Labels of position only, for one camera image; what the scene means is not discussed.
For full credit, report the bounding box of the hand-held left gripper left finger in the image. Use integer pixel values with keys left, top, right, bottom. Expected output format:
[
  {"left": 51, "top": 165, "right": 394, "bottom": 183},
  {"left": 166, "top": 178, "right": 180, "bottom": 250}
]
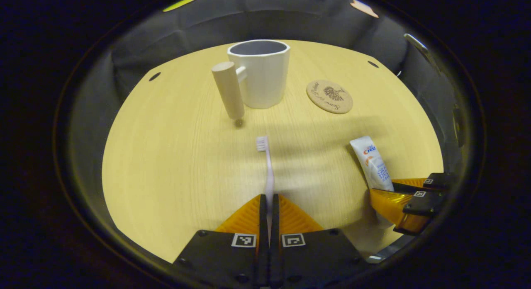
[{"left": 173, "top": 194, "right": 269, "bottom": 287}]

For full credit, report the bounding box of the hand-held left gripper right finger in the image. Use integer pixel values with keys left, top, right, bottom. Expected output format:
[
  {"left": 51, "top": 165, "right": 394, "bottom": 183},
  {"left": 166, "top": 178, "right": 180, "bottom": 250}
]
[{"left": 270, "top": 194, "right": 370, "bottom": 287}]

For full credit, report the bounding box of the pale pink toothbrush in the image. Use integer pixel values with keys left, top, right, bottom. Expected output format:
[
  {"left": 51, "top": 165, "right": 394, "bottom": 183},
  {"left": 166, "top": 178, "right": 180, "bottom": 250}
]
[{"left": 256, "top": 136, "right": 275, "bottom": 244}]

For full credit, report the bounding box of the white toothpaste tube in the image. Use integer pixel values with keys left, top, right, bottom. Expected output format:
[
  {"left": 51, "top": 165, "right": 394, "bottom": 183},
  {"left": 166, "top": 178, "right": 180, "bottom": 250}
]
[{"left": 349, "top": 136, "right": 395, "bottom": 192}]

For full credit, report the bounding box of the round cork coaster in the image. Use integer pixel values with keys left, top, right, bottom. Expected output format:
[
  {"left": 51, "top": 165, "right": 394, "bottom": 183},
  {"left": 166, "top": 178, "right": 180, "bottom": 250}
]
[{"left": 306, "top": 80, "right": 354, "bottom": 114}]

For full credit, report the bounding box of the white cup with wooden handle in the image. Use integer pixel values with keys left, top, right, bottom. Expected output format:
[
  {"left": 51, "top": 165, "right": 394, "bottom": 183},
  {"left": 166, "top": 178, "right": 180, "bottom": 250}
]
[{"left": 212, "top": 39, "right": 291, "bottom": 120}]

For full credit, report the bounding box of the black backdrop cloth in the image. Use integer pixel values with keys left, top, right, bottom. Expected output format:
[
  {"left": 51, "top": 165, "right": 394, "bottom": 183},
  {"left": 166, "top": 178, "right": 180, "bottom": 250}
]
[{"left": 68, "top": 0, "right": 465, "bottom": 223}]

